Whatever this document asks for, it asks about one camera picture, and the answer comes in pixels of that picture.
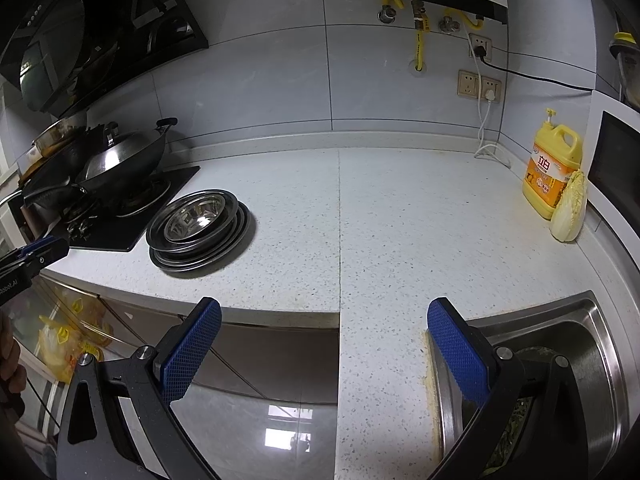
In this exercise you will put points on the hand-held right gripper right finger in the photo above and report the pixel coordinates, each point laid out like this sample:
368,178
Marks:
457,350

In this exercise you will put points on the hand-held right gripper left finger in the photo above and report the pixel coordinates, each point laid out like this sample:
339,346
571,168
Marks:
192,355

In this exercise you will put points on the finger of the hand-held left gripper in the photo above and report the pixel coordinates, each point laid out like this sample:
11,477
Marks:
47,257
32,249

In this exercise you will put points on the large steel plate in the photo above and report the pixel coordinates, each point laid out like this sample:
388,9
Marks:
197,268

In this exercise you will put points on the large steel bowl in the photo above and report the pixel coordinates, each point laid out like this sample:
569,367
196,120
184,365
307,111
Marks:
159,230

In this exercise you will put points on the person's left hand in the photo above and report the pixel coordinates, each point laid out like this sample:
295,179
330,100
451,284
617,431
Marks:
10,360

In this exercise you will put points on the kitchen base cabinet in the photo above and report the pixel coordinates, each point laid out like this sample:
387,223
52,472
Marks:
250,355

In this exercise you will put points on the yellow plastic bag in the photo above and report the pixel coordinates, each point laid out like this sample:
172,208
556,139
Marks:
65,345

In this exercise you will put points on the green vegetables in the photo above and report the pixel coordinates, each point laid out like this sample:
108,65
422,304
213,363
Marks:
515,427

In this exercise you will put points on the black pot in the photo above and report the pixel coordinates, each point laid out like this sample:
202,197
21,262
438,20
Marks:
70,152

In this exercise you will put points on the steel pot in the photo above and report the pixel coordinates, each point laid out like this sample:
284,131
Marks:
55,132

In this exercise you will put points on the steel wok lid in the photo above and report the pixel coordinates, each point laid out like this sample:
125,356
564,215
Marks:
117,152

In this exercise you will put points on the steel sink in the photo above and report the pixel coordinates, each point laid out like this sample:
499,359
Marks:
595,340

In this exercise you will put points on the black gas stove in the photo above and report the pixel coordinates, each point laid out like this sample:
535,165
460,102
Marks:
170,185

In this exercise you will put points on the black wok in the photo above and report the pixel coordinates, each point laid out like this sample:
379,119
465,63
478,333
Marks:
150,152

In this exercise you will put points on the napa cabbage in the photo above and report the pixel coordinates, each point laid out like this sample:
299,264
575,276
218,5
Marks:
570,210

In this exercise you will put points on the yellow detergent bottle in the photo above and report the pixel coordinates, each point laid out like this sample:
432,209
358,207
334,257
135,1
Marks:
550,175

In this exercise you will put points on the black range hood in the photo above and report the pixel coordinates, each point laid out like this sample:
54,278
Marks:
75,35

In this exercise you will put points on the white microwave oven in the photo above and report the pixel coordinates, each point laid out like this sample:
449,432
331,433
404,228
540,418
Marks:
617,155

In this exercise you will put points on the glass jar yellow lid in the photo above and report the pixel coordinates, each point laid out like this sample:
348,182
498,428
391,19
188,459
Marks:
626,55

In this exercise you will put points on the empty wall socket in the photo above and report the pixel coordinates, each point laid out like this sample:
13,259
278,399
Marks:
469,84

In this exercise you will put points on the wall socket with black plug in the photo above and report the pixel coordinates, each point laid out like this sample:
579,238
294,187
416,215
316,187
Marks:
481,46

